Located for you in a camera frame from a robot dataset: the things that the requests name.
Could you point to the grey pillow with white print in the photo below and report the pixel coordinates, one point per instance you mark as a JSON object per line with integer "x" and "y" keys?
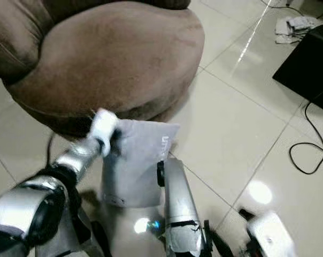
{"x": 137, "y": 166}

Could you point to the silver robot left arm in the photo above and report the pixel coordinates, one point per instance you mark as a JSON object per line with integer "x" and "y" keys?
{"x": 22, "y": 209}

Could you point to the brown velvet round sofa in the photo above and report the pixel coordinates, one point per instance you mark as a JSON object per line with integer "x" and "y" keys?
{"x": 108, "y": 59}

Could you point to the crumpled grey white rag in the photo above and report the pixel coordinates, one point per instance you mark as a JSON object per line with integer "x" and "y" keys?
{"x": 298, "y": 29}

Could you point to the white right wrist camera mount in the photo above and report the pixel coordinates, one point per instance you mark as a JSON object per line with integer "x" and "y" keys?
{"x": 271, "y": 235}

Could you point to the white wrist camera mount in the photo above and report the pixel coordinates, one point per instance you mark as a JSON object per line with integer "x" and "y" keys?
{"x": 105, "y": 128}
{"x": 271, "y": 235}

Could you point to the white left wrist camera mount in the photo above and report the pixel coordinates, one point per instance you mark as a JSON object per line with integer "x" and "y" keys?
{"x": 105, "y": 128}

